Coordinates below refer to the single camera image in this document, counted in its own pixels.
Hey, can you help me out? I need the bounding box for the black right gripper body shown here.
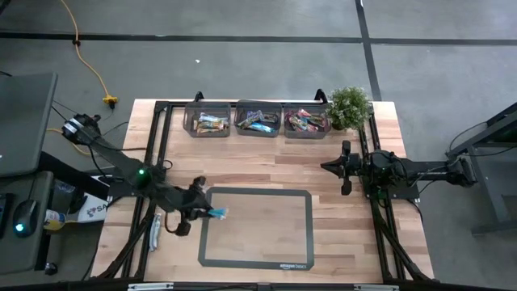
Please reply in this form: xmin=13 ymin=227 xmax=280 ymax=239
xmin=341 ymin=140 xmax=364 ymax=196

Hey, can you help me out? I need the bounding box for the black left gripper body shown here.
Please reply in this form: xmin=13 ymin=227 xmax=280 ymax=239
xmin=174 ymin=177 xmax=213 ymax=238

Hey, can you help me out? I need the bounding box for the silver granola bar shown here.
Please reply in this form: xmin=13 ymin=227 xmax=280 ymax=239
xmin=148 ymin=213 xmax=162 ymax=253

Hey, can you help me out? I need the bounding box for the grey translucent plastic bin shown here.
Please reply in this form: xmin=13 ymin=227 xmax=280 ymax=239
xmin=283 ymin=103 xmax=333 ymax=140
xmin=183 ymin=101 xmax=232 ymax=138
xmin=233 ymin=99 xmax=284 ymax=138

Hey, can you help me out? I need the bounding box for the black-bordered silicone baking mat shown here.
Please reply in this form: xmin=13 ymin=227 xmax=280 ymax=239
xmin=197 ymin=185 xmax=316 ymax=272

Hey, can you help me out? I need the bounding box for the small green potted plant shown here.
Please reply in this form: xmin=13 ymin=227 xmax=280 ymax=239
xmin=325 ymin=86 xmax=372 ymax=130

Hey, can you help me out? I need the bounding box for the white paper bag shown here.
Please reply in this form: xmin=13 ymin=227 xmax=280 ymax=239
xmin=76 ymin=192 xmax=110 ymax=224

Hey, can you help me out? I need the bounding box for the bottle with yellow label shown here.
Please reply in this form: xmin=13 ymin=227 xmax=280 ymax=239
xmin=43 ymin=209 xmax=68 ymax=232

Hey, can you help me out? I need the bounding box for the black computer mouse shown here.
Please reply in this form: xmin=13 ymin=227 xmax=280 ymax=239
xmin=12 ymin=199 xmax=40 ymax=238

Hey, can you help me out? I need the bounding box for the dark grey desk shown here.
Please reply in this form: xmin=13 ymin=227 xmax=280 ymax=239
xmin=0 ymin=169 xmax=56 ymax=276

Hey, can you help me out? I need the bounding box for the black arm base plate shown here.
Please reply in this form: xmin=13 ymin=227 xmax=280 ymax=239
xmin=361 ymin=167 xmax=421 ymax=201
xmin=107 ymin=177 xmax=166 ymax=199

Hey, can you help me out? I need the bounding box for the black aluminium table frame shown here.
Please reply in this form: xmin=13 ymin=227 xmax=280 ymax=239
xmin=90 ymin=88 xmax=436 ymax=291

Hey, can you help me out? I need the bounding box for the yellow extension cord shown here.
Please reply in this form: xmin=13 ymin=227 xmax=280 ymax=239
xmin=59 ymin=0 xmax=120 ymax=110
xmin=46 ymin=128 xmax=92 ymax=157

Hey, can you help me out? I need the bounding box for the black metal desk frame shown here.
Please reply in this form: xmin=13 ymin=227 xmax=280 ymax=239
xmin=448 ymin=103 xmax=517 ymax=238

